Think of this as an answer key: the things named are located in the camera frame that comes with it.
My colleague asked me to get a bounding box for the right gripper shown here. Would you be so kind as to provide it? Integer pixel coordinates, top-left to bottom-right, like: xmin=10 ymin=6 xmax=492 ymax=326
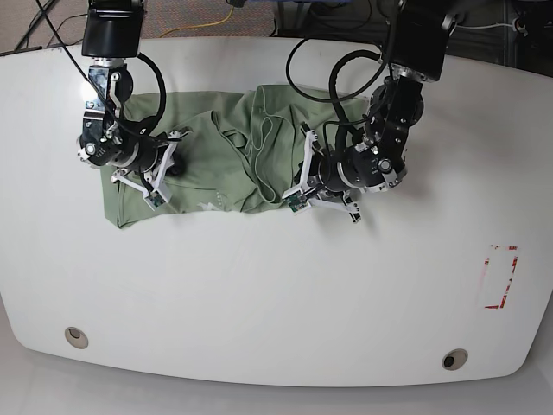
xmin=111 ymin=127 xmax=193 ymax=195

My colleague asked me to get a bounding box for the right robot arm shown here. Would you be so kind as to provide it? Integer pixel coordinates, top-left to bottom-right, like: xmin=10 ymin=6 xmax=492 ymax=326
xmin=77 ymin=1 xmax=190 ymax=208

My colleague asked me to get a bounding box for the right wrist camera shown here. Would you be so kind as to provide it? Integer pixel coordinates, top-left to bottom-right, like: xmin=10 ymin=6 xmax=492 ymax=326
xmin=143 ymin=188 xmax=172 ymax=211

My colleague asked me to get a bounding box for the table grommet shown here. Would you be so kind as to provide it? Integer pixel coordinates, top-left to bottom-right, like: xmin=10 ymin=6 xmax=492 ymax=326
xmin=64 ymin=327 xmax=89 ymax=350
xmin=442 ymin=348 xmax=468 ymax=371

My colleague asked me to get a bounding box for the right table grommet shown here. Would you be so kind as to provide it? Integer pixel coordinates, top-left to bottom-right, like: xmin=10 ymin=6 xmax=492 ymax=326
xmin=442 ymin=348 xmax=468 ymax=371

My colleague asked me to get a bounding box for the left table grommet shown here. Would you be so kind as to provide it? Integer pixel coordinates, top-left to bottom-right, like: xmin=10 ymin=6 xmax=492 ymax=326
xmin=64 ymin=327 xmax=89 ymax=350

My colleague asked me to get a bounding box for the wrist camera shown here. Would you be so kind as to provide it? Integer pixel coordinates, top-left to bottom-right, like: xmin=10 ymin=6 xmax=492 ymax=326
xmin=143 ymin=188 xmax=172 ymax=211
xmin=282 ymin=186 xmax=311 ymax=214

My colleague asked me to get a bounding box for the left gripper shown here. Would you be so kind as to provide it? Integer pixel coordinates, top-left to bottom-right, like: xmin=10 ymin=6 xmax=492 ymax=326
xmin=293 ymin=123 xmax=361 ymax=223

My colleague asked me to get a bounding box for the white cable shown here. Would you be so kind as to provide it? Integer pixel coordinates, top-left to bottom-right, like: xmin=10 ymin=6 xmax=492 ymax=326
xmin=453 ymin=19 xmax=519 ymax=32

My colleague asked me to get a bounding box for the green t-shirt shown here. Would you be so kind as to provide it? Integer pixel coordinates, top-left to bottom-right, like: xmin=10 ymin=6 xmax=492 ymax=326
xmin=99 ymin=84 xmax=372 ymax=229

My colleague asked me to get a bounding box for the red tape marking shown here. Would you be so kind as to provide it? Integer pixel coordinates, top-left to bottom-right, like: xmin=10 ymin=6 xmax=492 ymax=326
xmin=478 ymin=245 xmax=519 ymax=310

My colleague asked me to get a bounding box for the yellow cable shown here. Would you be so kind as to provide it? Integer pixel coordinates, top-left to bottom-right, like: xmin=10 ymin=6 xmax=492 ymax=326
xmin=158 ymin=3 xmax=237 ymax=39

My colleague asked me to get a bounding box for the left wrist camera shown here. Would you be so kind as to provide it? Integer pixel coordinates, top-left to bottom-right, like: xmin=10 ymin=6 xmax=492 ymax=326
xmin=282 ymin=186 xmax=311 ymax=214

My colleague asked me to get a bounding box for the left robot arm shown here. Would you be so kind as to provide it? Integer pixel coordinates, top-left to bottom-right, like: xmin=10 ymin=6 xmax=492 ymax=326
xmin=282 ymin=1 xmax=456 ymax=222

